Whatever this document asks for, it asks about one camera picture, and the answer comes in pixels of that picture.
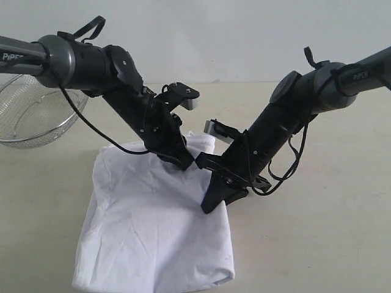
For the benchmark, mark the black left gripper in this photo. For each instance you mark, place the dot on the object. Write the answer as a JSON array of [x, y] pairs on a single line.
[[160, 132]]

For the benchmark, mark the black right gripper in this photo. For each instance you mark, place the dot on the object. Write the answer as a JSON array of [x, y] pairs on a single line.
[[232, 173]]

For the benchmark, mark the white t-shirt red print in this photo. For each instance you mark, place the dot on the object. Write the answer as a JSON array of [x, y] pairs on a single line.
[[145, 231]]

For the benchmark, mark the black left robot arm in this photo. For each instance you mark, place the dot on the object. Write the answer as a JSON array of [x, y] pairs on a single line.
[[59, 61]]

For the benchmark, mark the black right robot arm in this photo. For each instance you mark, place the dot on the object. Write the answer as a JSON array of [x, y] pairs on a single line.
[[294, 103]]

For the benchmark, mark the metal mesh basket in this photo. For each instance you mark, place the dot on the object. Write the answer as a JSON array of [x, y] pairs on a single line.
[[33, 115]]

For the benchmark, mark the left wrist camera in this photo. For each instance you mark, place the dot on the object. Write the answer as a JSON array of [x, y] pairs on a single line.
[[178, 94]]

